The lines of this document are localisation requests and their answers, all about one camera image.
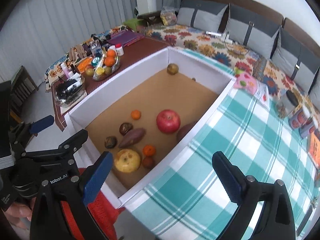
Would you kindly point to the brown side table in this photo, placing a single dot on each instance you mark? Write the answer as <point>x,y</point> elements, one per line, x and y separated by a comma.
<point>132,54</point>

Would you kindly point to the person's hand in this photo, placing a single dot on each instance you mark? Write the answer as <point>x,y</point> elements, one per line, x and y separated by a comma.
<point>17,211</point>

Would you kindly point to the left orange label can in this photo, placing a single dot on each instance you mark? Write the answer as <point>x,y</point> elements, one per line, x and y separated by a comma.
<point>299,118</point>

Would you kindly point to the orange tangerine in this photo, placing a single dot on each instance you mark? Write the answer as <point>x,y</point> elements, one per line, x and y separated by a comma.
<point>149,150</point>

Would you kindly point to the pink snack packet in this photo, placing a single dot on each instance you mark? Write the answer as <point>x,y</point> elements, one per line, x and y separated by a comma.
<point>253,87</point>

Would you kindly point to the right orange label can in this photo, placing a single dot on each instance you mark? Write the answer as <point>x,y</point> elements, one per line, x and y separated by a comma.
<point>309,127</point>

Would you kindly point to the red apple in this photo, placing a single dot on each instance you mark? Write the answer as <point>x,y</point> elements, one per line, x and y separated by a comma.
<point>168,121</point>

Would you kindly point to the floral sofa cover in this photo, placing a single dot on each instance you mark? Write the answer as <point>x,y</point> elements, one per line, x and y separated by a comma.
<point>236,56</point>

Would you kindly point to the orange stool cushion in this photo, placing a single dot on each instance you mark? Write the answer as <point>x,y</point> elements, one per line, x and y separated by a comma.
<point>102,211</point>

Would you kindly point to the white cardboard box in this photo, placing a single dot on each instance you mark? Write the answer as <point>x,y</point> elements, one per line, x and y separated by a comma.
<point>195,93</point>

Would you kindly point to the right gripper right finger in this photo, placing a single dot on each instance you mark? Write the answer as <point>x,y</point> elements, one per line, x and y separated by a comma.
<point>276,219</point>

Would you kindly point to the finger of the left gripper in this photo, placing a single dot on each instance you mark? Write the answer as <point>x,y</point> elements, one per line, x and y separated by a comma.
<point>40,125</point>
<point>75,142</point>

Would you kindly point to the yellow pear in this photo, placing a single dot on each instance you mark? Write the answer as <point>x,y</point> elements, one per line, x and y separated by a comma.
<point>127,160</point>

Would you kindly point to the orange label can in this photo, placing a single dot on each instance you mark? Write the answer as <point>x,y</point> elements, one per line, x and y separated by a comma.
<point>309,127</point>
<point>299,118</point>

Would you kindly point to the small tangerine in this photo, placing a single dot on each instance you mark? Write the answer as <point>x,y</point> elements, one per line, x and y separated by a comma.
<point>136,114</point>

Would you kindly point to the small brown lychee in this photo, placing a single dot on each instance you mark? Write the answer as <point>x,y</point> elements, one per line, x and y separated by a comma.
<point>148,162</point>

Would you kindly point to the far left grey cushion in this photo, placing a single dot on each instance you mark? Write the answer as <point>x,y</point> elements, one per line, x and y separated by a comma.
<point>200,14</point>

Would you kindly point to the purple sweet potato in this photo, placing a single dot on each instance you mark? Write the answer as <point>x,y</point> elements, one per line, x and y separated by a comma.
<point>183,131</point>
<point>132,137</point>

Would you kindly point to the brown green pear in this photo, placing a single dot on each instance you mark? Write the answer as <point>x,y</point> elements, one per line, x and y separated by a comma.
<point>172,69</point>

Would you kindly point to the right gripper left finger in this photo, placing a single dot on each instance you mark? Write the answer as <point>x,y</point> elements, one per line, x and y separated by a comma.
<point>49,220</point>

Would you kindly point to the orange book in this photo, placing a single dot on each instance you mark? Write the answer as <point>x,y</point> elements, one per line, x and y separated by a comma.
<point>313,147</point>

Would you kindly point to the dried brown mangosteen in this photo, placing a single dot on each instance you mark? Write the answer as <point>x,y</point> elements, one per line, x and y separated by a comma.
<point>110,142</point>

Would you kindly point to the glass bowl of fruit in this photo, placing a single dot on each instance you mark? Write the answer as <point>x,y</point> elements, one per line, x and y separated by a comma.
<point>101,67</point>

